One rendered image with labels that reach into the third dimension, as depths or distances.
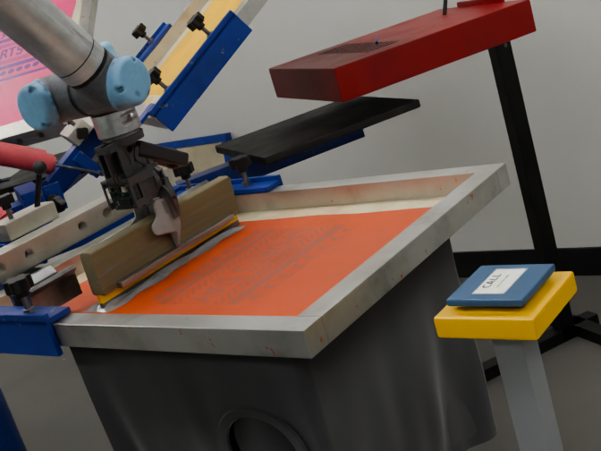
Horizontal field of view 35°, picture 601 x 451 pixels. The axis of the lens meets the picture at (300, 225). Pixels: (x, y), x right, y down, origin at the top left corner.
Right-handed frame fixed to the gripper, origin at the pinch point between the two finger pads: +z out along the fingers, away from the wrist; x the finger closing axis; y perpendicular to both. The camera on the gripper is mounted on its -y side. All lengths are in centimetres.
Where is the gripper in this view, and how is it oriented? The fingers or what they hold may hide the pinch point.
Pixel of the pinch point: (169, 238)
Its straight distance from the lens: 166.3
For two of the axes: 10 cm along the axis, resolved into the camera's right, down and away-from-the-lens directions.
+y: -5.6, 4.1, -7.2
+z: 2.9, 9.1, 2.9
